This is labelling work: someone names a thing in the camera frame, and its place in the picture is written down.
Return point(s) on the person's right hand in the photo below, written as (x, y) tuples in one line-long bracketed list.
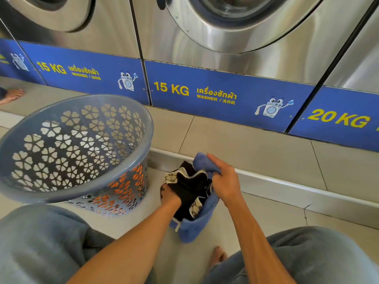
[(226, 183)]

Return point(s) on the person's left hand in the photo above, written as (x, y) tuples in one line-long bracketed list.
[(170, 197)]

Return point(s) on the person's right fingers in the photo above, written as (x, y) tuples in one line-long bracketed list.
[(215, 162)]

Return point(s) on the black garment with patterned trim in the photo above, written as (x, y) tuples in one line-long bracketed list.
[(189, 189)]

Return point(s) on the blue mesh laundry bag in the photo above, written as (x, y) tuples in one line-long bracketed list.
[(192, 230)]

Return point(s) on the person's left forearm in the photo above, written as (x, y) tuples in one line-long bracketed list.
[(127, 251)]

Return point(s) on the person's right forearm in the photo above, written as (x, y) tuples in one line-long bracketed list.
[(254, 245)]

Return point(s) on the steel washing machine blue panel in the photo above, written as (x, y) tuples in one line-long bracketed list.
[(340, 118), (88, 70), (222, 94), (17, 70)]

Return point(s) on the orange cloth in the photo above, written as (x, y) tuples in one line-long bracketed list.
[(136, 170)]

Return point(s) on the metal step edge strip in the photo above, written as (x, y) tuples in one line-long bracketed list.
[(296, 186)]

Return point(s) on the person's right foot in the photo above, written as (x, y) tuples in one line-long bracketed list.
[(217, 257)]

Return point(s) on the person's foot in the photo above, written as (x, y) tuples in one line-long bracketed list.
[(13, 95), (217, 257)]

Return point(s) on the round steel washer door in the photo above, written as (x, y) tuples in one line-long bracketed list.
[(59, 14), (237, 35)]

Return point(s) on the grey-blue plastic laundry basket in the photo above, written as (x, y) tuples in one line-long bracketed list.
[(97, 104)]

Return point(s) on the grey trousers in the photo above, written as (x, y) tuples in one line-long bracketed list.
[(29, 248)]

